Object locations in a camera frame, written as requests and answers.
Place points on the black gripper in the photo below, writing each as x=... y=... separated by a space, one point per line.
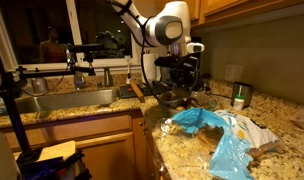
x=183 y=71

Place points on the blue clear plastic potato bag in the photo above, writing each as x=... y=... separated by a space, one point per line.
x=236 y=138

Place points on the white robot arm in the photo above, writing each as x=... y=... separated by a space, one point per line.
x=170 y=28

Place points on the glass bowl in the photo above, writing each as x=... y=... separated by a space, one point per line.
x=172 y=104

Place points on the paper towel roll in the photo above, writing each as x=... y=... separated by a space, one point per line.
x=149 y=67

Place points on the black dish mat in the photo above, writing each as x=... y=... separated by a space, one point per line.
x=126 y=91

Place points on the upper wooden cabinet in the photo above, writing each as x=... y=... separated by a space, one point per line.
x=209 y=13

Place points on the wooden cabinet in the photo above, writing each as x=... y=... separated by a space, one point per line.
x=116 y=145
x=209 y=13

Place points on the white bottle green cap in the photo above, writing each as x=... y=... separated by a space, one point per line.
x=238 y=103

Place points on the stainless steel cup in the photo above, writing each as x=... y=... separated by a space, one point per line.
x=244 y=90

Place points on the kitchen faucet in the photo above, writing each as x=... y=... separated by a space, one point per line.
x=107 y=79

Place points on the lower wooden cabinet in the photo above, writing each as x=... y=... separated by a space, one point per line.
x=116 y=145

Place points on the stainless steel sink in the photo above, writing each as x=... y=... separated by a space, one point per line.
x=63 y=101

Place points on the wooden board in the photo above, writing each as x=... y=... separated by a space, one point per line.
x=63 y=150

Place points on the wooden handled knife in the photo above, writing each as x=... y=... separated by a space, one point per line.
x=137 y=91

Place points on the black camera stand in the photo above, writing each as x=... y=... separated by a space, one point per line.
x=9 y=90

